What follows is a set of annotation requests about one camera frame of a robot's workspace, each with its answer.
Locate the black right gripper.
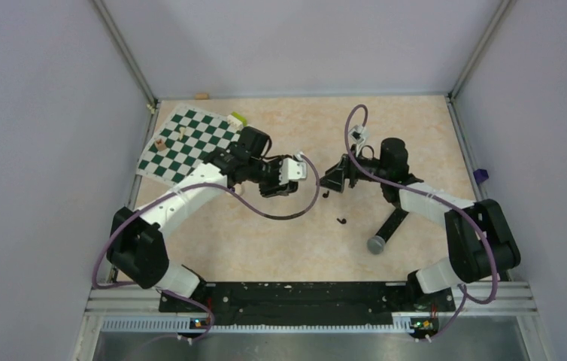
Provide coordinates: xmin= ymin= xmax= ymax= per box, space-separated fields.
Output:
xmin=317 ymin=144 xmax=390 ymax=193

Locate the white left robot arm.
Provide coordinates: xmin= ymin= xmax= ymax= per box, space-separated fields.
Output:
xmin=105 ymin=126 xmax=308 ymax=311

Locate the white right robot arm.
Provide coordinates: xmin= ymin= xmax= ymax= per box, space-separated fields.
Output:
xmin=320 ymin=138 xmax=521 ymax=310

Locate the green white toy block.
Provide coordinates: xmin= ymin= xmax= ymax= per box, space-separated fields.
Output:
xmin=227 ymin=112 xmax=247 ymax=131

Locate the black microphone grey head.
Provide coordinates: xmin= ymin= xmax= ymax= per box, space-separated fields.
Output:
xmin=366 ymin=208 xmax=408 ymax=255

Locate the green white chessboard mat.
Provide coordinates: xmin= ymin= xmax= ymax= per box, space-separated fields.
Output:
xmin=137 ymin=103 xmax=241 ymax=186

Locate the small wooden cube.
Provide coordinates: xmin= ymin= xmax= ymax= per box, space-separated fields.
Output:
xmin=154 ymin=138 xmax=167 ymax=152

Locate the small purple object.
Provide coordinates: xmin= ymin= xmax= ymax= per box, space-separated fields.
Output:
xmin=473 ymin=168 xmax=490 ymax=184

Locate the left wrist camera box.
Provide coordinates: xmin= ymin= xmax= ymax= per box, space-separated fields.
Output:
xmin=280 ymin=158 xmax=308 ymax=184

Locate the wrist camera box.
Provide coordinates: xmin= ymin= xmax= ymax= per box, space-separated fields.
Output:
xmin=348 ymin=125 xmax=368 ymax=147
xmin=280 ymin=158 xmax=308 ymax=184

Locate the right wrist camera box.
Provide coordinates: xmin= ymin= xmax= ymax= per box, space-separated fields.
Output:
xmin=348 ymin=125 xmax=368 ymax=147

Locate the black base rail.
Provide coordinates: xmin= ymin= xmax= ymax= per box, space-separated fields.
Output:
xmin=159 ymin=281 xmax=456 ymax=326

